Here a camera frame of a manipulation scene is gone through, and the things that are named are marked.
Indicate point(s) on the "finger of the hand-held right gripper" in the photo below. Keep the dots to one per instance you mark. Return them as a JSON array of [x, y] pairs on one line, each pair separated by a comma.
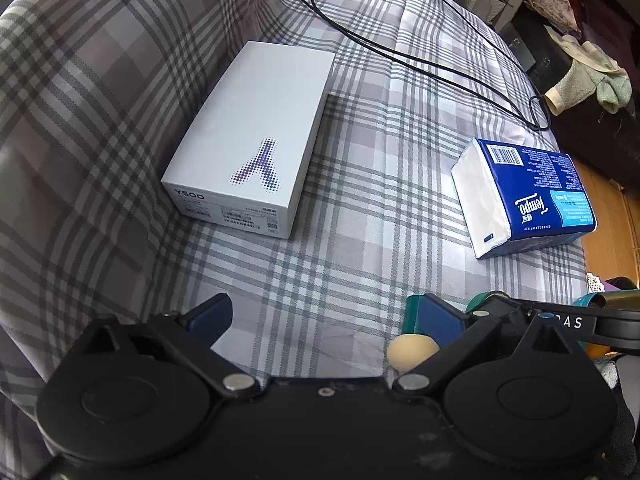
[[600, 327]]

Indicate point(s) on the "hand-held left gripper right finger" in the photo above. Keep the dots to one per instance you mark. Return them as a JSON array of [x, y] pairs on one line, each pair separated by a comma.
[[440, 317]]

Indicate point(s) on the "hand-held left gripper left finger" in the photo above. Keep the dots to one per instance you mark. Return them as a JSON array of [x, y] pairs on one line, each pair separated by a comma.
[[215, 312]]

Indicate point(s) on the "beige soft ball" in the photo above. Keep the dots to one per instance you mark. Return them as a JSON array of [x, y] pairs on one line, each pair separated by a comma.
[[412, 352]]

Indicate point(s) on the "green roll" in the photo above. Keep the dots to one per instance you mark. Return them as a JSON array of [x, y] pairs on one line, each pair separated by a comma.
[[412, 315]]

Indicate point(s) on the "white lace cloth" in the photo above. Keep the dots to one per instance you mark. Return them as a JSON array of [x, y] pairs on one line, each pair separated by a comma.
[[596, 282]]

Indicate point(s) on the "grey plaid bed sheet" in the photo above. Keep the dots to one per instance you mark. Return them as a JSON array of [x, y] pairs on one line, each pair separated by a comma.
[[375, 210]]

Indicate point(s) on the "blue tissue pack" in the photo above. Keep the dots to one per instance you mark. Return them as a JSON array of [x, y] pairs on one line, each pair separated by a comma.
[[540, 195]]

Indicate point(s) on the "black leather sofa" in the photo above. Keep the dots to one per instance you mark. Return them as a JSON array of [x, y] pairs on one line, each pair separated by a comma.
[[615, 145]]

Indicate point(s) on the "white cardboard box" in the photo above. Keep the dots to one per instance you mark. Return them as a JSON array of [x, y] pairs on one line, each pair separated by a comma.
[[250, 120]]

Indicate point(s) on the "green knit sweater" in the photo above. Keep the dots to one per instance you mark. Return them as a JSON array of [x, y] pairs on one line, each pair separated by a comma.
[[580, 85]]

